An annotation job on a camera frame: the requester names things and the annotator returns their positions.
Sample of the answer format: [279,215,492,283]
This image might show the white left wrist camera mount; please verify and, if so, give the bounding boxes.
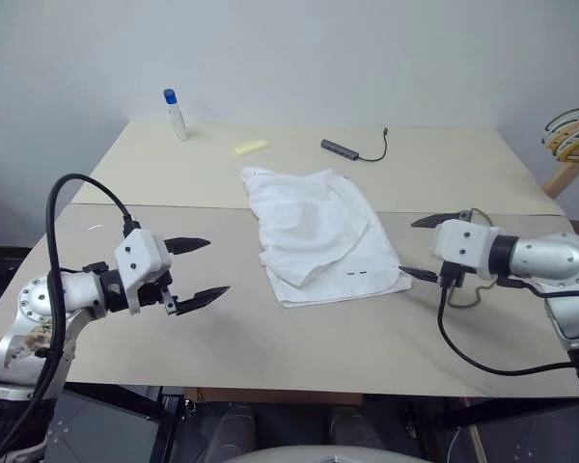
[114,230,173,315]

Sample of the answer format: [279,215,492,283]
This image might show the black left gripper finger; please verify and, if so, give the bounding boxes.
[163,236,212,257]
[175,286,232,317]

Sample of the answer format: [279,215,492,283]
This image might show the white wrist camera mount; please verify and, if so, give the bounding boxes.
[429,219,503,281]
[114,230,173,315]

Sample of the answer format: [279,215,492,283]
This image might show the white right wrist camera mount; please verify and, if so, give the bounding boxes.
[429,219,503,281]

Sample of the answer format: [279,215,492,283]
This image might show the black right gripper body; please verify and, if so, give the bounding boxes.
[437,261,468,290]

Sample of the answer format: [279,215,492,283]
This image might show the dark rounded shape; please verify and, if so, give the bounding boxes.
[207,404,258,463]
[327,406,385,452]

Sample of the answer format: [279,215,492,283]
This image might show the pale yellow flat block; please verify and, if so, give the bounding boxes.
[229,138,270,157]

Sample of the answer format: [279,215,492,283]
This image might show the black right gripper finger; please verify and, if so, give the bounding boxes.
[399,265,438,284]
[410,208,472,230]

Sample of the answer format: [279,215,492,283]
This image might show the grey USB hub with cable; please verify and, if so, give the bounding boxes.
[320,127,391,163]

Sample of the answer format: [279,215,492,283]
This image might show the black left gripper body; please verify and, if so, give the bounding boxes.
[135,270,180,317]

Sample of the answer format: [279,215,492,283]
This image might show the grey rounded robot torso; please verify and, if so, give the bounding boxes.
[226,443,397,463]

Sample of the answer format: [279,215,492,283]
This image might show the hangers on wooden rack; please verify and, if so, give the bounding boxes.
[541,158,579,200]

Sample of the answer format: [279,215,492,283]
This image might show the white cloth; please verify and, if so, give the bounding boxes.
[239,166,414,309]

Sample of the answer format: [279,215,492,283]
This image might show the yellow wire hanger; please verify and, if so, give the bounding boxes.
[541,123,579,168]

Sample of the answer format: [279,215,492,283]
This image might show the white bottle with blue cap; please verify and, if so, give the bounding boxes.
[162,88,189,142]

